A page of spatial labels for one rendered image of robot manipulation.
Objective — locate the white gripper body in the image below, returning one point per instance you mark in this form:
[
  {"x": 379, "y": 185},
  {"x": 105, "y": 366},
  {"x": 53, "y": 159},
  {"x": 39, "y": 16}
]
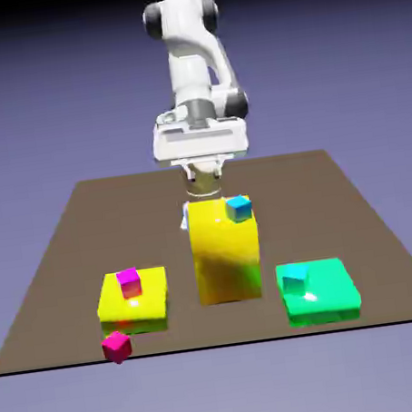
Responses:
[{"x": 201, "y": 144}]

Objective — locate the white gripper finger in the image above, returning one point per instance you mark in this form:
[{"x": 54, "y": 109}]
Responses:
[
  {"x": 218, "y": 169},
  {"x": 189, "y": 173}
]

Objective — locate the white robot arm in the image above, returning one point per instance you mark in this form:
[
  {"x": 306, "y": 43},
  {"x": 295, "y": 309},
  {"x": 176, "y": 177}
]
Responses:
[{"x": 185, "y": 47}]

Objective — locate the small blue cube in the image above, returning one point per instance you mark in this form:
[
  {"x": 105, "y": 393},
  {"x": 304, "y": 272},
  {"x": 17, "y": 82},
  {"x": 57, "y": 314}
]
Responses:
[{"x": 239, "y": 209}]

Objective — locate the small magenta cube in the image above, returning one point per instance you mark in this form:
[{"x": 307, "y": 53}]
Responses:
[{"x": 129, "y": 283}]

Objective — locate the small cyan cube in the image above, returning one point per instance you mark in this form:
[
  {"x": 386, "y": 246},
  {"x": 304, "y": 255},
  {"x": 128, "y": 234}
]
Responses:
[{"x": 295, "y": 280}]

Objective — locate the small crimson cube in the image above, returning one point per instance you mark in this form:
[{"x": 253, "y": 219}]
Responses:
[{"x": 117, "y": 346}]

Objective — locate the large tall yellow box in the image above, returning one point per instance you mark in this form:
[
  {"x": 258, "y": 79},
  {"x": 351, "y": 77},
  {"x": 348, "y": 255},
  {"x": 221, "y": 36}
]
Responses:
[{"x": 223, "y": 255}]

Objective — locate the large flat yellow box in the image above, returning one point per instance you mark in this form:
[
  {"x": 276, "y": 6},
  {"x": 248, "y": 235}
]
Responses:
[{"x": 151, "y": 293}]

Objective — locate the large green box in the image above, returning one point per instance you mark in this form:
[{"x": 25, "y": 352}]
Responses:
[{"x": 331, "y": 292}]

